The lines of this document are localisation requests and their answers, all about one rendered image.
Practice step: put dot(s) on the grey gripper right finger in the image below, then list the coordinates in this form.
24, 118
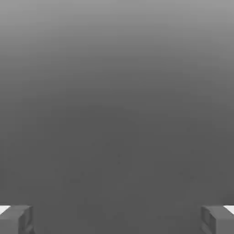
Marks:
219, 219

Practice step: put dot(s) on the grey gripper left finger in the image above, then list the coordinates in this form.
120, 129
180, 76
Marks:
12, 219

